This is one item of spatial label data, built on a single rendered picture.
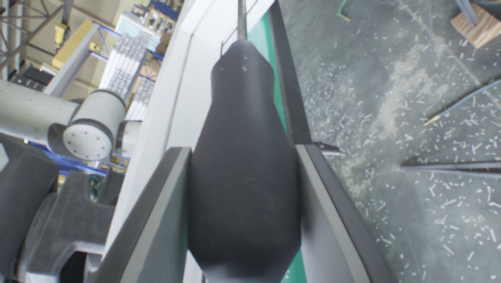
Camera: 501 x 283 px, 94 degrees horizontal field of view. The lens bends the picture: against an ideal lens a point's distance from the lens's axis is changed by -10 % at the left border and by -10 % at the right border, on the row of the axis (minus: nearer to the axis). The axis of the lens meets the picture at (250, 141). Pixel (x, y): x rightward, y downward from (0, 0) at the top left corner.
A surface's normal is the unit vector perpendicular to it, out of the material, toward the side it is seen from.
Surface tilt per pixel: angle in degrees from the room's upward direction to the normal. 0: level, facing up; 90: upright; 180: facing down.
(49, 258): 83
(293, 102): 90
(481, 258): 0
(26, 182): 128
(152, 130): 90
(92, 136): 89
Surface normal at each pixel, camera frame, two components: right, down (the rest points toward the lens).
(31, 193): 0.95, -0.29
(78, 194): 0.50, -0.62
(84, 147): 0.14, 0.65
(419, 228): -0.80, -0.36
